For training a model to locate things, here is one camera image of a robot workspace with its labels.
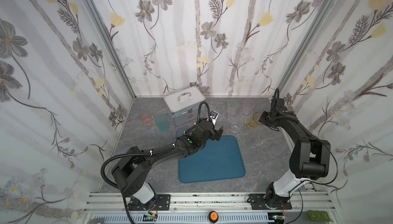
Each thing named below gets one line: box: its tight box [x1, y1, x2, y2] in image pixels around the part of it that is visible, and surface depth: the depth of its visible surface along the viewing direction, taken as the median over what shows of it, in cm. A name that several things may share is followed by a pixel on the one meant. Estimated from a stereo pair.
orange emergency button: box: [207, 210, 219, 224], surface depth 64 cm
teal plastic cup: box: [154, 114, 170, 133], surface depth 103 cm
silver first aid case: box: [163, 85, 207, 128], surface depth 100 cm
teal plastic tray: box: [178, 135, 246, 184], surface depth 88 cm
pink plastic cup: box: [139, 110, 153, 127], surface depth 107 cm
